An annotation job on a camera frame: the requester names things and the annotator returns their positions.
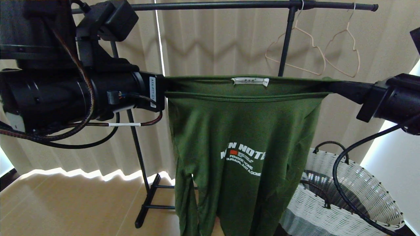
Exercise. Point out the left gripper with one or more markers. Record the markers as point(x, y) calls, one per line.
point(49, 95)

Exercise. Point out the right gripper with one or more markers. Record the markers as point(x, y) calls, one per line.
point(400, 101)

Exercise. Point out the pink clothes hanger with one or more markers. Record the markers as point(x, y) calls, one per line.
point(313, 46)
point(353, 49)

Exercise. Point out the green long-sleeved shirt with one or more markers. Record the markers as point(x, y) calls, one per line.
point(242, 124)

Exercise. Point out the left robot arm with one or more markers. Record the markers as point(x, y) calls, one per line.
point(32, 32)

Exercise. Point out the white laundry basket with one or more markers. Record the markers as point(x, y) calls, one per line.
point(367, 183)

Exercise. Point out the black clothes rack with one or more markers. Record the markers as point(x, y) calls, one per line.
point(229, 5)

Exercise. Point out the beige curtain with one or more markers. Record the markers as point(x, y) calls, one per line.
point(213, 39)

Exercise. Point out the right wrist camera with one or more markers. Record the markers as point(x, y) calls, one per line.
point(416, 41)

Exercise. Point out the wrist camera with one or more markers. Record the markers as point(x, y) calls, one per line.
point(416, 41)
point(118, 19)

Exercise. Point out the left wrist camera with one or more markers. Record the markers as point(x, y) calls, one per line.
point(118, 19)

